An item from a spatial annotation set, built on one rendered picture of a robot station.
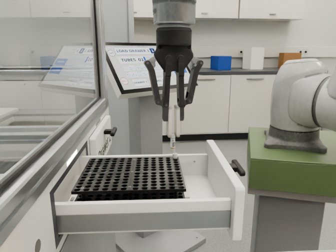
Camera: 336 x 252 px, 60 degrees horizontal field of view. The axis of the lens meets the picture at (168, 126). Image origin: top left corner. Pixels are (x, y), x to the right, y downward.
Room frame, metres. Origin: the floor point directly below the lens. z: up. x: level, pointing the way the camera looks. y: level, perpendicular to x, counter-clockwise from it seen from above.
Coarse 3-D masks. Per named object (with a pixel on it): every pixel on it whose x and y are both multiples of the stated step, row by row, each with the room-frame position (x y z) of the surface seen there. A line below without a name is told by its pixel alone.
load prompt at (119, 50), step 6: (114, 48) 1.53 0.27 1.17; (120, 48) 1.55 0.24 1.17; (126, 48) 1.58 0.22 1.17; (132, 48) 1.60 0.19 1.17; (138, 48) 1.63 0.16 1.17; (144, 48) 1.65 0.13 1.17; (150, 48) 1.68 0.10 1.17; (120, 54) 1.52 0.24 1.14; (126, 54) 1.55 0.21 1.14; (132, 54) 1.57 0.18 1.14; (138, 54) 1.60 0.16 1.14
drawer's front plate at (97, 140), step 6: (102, 120) 0.97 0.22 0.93; (108, 120) 1.01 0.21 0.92; (102, 126) 0.89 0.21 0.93; (108, 126) 1.00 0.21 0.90; (96, 132) 0.82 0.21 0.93; (102, 132) 0.88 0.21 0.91; (90, 138) 0.77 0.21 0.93; (96, 138) 0.78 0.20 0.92; (102, 138) 0.87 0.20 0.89; (108, 138) 0.99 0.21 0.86; (90, 144) 0.76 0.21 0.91; (96, 144) 0.78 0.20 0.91; (102, 144) 0.87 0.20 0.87; (108, 144) 0.98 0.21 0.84; (90, 150) 0.76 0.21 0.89; (96, 150) 0.77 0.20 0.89; (102, 150) 0.86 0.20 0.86
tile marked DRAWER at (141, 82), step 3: (135, 78) 1.46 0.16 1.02; (138, 78) 1.48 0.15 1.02; (141, 78) 1.49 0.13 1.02; (144, 78) 1.50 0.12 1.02; (132, 81) 1.44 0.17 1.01; (135, 81) 1.45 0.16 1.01; (138, 81) 1.46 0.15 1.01; (141, 81) 1.47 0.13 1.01; (144, 81) 1.48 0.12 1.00; (147, 81) 1.49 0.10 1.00; (135, 84) 1.44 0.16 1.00; (138, 84) 1.45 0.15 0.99; (141, 84) 1.46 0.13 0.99; (144, 84) 1.47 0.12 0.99; (147, 84) 1.48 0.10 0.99
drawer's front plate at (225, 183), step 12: (216, 156) 0.62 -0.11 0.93; (216, 168) 0.62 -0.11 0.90; (228, 168) 0.55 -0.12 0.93; (216, 180) 0.61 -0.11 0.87; (228, 180) 0.51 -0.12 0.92; (216, 192) 0.61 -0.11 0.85; (228, 192) 0.51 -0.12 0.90; (240, 192) 0.47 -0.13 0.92; (240, 204) 0.47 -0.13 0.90; (240, 216) 0.47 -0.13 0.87; (240, 228) 0.47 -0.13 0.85
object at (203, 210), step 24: (72, 168) 0.64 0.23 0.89; (192, 168) 0.72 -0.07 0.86; (192, 192) 0.63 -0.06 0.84; (72, 216) 0.47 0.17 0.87; (96, 216) 0.47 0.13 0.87; (120, 216) 0.47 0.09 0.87; (144, 216) 0.47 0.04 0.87; (168, 216) 0.48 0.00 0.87; (192, 216) 0.48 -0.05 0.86; (216, 216) 0.48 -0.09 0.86
